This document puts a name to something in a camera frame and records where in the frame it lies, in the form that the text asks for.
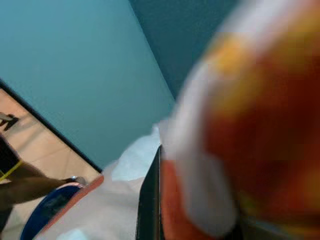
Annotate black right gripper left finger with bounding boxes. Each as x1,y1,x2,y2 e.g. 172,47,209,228
136,146,165,240

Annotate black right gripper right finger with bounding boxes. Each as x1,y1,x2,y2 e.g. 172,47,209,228
239,217,320,240

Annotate pink pillow with orange spots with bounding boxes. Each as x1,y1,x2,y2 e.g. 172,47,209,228
37,0,320,240

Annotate dark blue waste bin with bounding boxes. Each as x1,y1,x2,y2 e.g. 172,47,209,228
19,184,85,240

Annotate person in pink shirt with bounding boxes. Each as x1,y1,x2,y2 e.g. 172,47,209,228
0,136,76,231

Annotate teal upholstered bed frame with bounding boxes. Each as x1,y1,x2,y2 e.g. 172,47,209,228
128,0,241,101

